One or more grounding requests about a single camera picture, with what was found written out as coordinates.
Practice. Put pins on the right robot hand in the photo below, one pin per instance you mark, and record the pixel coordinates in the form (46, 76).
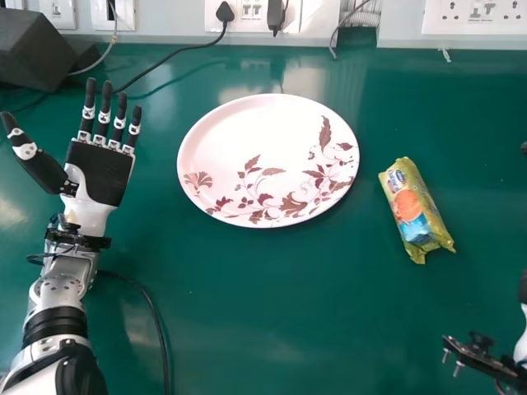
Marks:
(523, 321)

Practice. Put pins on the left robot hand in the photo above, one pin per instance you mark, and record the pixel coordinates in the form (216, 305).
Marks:
(99, 173)

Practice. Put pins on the yellow-green biscuit packet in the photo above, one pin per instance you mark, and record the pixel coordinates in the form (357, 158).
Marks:
(416, 205)

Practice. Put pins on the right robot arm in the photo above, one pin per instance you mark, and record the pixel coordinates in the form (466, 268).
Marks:
(473, 356)

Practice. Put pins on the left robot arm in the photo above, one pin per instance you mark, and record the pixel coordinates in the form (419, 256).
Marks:
(57, 288)

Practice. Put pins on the small white socket plate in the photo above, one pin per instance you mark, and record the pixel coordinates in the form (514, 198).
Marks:
(57, 14)
(123, 16)

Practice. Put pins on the white plate brown leaf pattern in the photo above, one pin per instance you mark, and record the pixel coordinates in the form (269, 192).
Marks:
(255, 136)

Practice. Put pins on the large black box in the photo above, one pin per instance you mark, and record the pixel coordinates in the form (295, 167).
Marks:
(33, 49)

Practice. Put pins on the white double socket panel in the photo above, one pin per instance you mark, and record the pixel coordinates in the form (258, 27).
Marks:
(251, 16)

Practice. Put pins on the black power adapter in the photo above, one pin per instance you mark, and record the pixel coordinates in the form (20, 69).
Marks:
(275, 12)

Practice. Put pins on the white socket strip box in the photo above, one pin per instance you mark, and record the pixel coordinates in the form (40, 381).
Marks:
(461, 22)

